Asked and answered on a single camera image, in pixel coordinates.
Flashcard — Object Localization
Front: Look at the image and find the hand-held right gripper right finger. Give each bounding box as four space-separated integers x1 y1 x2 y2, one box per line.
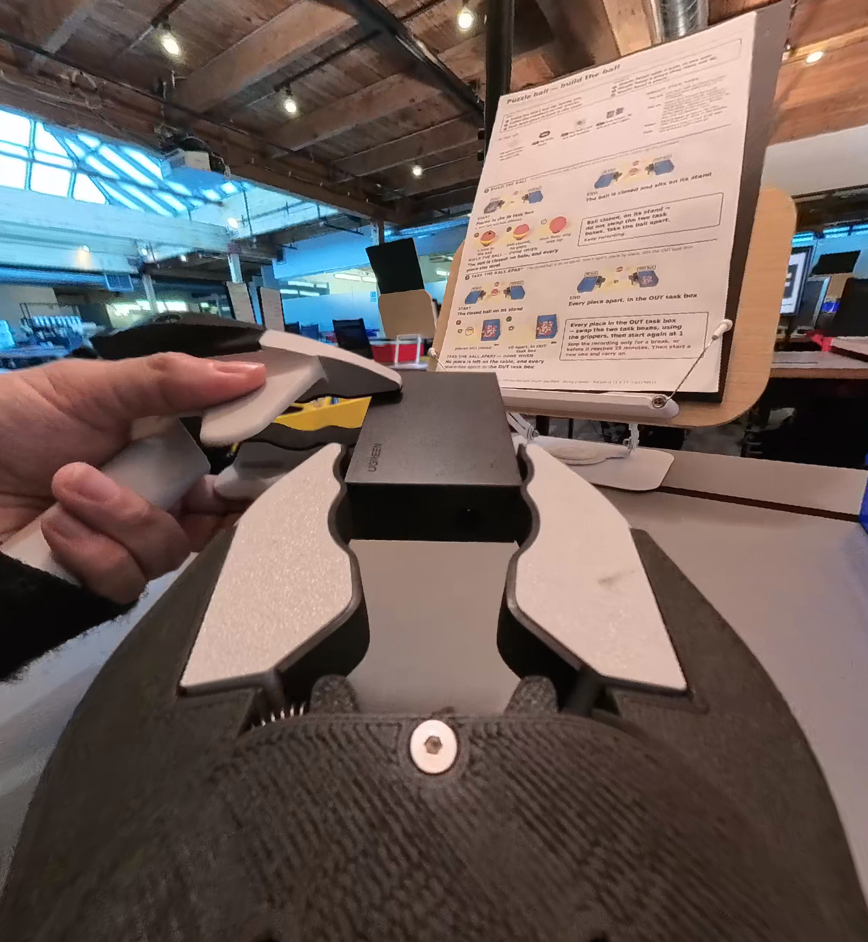
499 445 689 709

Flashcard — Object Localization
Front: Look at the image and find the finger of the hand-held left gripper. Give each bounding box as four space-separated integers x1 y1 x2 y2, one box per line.
213 440 335 503
200 330 404 447

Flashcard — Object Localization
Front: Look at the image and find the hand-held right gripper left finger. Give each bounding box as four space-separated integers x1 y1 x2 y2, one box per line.
178 444 370 694

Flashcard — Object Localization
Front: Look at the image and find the yellow plastic bin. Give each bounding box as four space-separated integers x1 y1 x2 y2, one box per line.
276 396 373 447

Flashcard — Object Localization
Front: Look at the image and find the black network switch box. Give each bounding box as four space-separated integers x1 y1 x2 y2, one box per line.
344 371 525 543

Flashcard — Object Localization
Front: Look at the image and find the person's left hand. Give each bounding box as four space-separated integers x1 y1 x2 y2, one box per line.
0 352 267 606

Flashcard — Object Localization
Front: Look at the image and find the printed instruction sheet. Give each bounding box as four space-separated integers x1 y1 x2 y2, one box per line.
437 11 760 395

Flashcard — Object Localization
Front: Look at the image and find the black pillar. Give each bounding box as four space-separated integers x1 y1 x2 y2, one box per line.
484 0 516 128

